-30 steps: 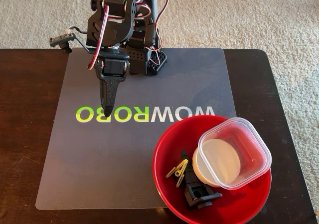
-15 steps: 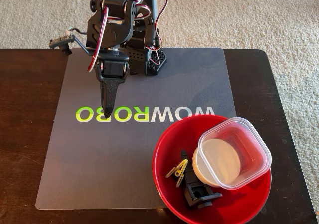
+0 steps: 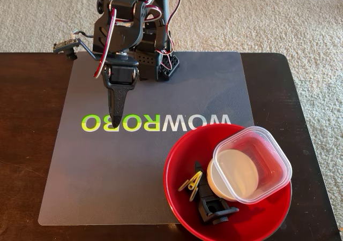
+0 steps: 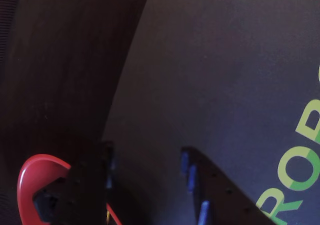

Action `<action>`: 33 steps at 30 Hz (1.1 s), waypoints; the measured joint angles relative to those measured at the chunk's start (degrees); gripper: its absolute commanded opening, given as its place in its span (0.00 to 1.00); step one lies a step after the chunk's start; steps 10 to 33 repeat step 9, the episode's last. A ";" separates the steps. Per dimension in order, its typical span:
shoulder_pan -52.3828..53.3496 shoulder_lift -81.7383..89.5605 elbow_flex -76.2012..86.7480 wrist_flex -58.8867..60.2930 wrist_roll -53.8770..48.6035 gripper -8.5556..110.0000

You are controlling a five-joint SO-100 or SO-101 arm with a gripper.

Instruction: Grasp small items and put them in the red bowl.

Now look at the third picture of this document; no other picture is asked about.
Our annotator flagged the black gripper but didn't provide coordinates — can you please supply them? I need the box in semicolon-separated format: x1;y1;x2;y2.
100;53;140;129

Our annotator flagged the yellow clip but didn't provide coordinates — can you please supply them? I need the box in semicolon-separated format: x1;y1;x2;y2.
177;170;204;202

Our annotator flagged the small white bowl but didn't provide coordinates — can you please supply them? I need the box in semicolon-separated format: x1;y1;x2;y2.
206;148;260;202

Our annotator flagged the black printed jaw part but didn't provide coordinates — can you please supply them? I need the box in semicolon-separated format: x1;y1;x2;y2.
193;160;240;224

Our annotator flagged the clear plastic container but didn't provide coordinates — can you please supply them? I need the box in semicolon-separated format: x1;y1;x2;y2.
212;125;293;205

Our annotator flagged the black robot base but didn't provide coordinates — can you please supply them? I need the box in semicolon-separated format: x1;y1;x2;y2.
136;32;181;82

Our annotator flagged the red bowl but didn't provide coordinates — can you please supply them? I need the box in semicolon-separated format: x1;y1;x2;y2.
163;123;293;241

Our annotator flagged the grey mat with WOWROBO print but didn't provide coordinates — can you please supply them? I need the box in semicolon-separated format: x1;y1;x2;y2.
37;50;255;226

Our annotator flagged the red white black servo wire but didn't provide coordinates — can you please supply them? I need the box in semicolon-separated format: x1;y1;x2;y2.
144;0;183;63
93;8;118;79

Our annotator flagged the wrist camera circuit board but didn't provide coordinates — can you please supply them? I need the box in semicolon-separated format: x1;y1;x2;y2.
53;36;81;62

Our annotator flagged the black camera cable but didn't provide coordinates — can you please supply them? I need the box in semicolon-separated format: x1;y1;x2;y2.
72;29;95;40

